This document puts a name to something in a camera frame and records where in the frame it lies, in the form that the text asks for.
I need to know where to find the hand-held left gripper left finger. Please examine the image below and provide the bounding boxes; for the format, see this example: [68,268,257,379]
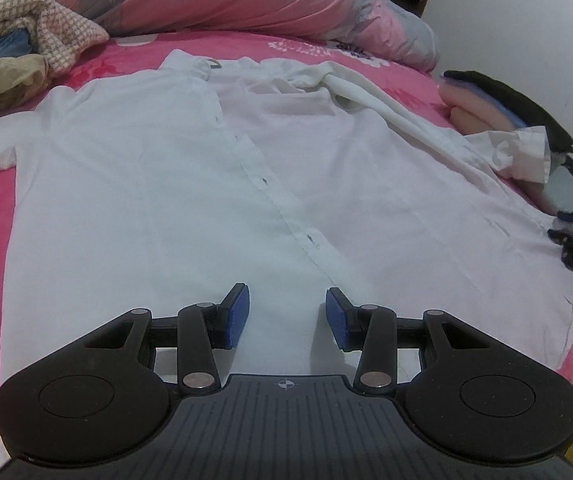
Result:
[85,283,250,395]

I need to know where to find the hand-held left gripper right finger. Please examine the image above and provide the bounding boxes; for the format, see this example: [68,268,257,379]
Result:
[325,287,489,396]

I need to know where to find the white shirt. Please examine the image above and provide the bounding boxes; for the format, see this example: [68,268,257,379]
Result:
[0,49,573,386]

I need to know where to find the blue folded cloth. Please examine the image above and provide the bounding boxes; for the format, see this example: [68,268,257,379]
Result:
[471,86,534,128]

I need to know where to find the khaki pants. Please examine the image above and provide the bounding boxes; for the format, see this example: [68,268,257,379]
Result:
[0,54,50,111]

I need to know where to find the beige checkered cloth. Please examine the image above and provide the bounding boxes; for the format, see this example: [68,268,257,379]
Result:
[0,0,110,77]

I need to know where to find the blue jeans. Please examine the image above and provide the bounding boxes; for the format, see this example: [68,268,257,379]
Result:
[0,29,34,63]

